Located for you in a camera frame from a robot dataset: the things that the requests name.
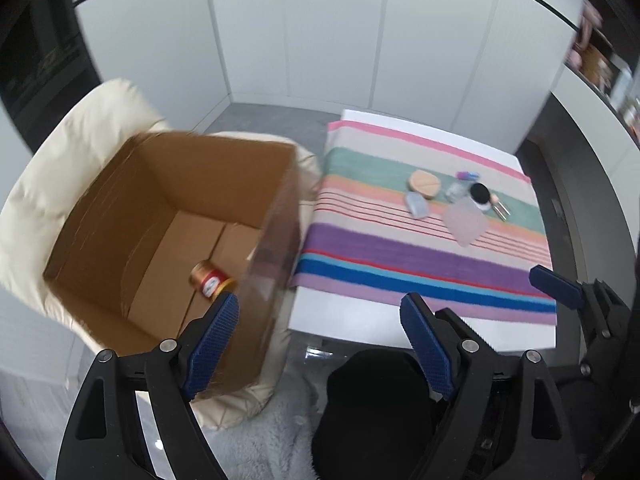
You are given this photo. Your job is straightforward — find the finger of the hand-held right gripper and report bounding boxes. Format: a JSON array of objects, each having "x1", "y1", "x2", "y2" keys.
[{"x1": 529, "y1": 266, "x2": 638, "y2": 381}]

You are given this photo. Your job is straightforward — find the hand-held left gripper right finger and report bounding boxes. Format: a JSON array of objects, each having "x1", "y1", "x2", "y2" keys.
[{"x1": 399, "y1": 292, "x2": 583, "y2": 480}]

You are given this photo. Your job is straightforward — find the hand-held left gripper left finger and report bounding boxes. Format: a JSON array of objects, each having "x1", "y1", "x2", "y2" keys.
[{"x1": 55, "y1": 292, "x2": 241, "y2": 480}]

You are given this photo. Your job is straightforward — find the brown cardboard box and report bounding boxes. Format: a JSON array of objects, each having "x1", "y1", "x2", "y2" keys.
[{"x1": 42, "y1": 131, "x2": 301, "y2": 401}]

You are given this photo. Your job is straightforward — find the copper can with red label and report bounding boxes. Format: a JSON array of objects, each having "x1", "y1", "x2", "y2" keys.
[{"x1": 189, "y1": 260, "x2": 237, "y2": 301}]

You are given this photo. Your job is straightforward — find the black chair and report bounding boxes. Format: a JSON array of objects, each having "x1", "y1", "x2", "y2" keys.
[{"x1": 310, "y1": 349, "x2": 441, "y2": 480}]

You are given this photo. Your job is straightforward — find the white table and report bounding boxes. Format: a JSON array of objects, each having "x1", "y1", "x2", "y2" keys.
[{"x1": 285, "y1": 109, "x2": 558, "y2": 353}]

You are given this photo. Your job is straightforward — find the striped multicolour cloth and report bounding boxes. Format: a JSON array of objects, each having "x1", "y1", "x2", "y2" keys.
[{"x1": 292, "y1": 120, "x2": 558, "y2": 326}]

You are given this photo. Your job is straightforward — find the translucent white pad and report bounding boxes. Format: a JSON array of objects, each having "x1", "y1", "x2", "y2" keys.
[{"x1": 441, "y1": 196, "x2": 488, "y2": 248}]

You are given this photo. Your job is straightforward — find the fluffy grey rug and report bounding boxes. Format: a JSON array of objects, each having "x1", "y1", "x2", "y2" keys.
[{"x1": 195, "y1": 375, "x2": 331, "y2": 480}]

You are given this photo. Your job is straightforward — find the small pale blue case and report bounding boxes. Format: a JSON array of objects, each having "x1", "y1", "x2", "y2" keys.
[{"x1": 405, "y1": 192, "x2": 429, "y2": 219}]

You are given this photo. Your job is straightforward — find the white counter cabinet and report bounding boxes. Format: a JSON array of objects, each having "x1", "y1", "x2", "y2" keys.
[{"x1": 515, "y1": 65, "x2": 640, "y2": 281}]

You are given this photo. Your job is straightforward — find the round beige powder puff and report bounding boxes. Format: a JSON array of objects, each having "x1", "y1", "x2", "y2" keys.
[{"x1": 407, "y1": 170, "x2": 442, "y2": 201}]

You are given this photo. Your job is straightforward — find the paw print cardboard box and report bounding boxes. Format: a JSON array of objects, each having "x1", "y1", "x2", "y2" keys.
[{"x1": 582, "y1": 42, "x2": 615, "y2": 93}]

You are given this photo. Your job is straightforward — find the cream quilted cushion chair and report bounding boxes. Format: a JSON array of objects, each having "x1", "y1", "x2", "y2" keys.
[{"x1": 0, "y1": 78, "x2": 323, "y2": 431}]

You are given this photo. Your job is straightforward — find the pink bag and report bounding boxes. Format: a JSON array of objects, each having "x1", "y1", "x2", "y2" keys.
[{"x1": 581, "y1": 0, "x2": 604, "y2": 42}]

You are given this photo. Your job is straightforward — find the dark cabinet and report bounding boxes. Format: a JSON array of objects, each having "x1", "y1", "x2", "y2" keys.
[{"x1": 0, "y1": 0, "x2": 103, "y2": 156}]

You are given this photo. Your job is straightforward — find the white wall cupboards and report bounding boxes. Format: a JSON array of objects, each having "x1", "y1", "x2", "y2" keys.
[{"x1": 67, "y1": 0, "x2": 588, "y2": 156}]

